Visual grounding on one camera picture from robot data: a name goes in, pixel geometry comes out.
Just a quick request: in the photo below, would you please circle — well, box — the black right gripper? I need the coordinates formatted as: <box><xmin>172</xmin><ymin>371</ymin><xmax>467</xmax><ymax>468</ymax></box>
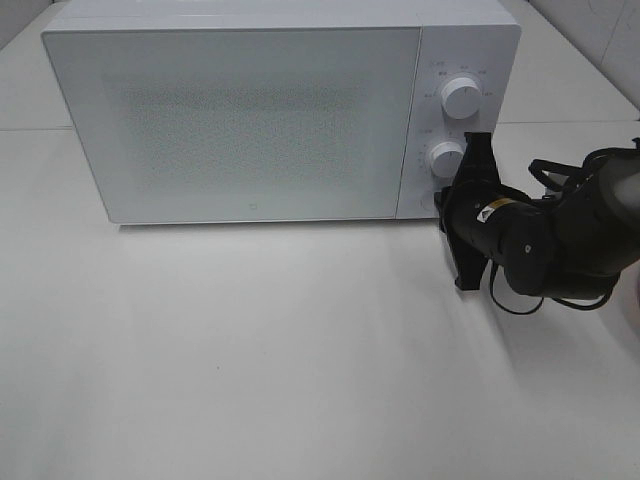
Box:
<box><xmin>438</xmin><ymin>132</ymin><xmax>520</xmax><ymax>291</ymax></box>

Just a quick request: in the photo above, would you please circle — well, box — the white microwave door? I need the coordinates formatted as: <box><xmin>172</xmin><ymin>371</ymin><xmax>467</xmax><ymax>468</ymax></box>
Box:
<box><xmin>43</xmin><ymin>28</ymin><xmax>420</xmax><ymax>224</ymax></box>

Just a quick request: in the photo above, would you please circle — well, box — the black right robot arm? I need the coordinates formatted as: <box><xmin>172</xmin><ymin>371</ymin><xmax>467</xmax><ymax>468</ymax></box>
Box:
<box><xmin>434</xmin><ymin>133</ymin><xmax>639</xmax><ymax>310</ymax></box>

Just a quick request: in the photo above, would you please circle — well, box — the lower white timer knob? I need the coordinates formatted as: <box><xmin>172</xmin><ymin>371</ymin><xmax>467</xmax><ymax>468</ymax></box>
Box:
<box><xmin>426</xmin><ymin>141</ymin><xmax>464</xmax><ymax>179</ymax></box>

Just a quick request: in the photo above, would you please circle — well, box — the upper white power knob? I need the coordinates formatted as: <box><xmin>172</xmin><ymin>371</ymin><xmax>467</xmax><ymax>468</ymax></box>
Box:
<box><xmin>440</xmin><ymin>75</ymin><xmax>483</xmax><ymax>120</ymax></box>

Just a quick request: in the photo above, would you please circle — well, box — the white microwave oven body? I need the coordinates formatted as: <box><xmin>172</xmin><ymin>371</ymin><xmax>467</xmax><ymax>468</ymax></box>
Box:
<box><xmin>41</xmin><ymin>1</ymin><xmax>521</xmax><ymax>223</ymax></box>

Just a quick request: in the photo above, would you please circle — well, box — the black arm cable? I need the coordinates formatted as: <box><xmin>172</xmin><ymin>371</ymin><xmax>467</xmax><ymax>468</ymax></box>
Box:
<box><xmin>487</xmin><ymin>262</ymin><xmax>619</xmax><ymax>316</ymax></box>

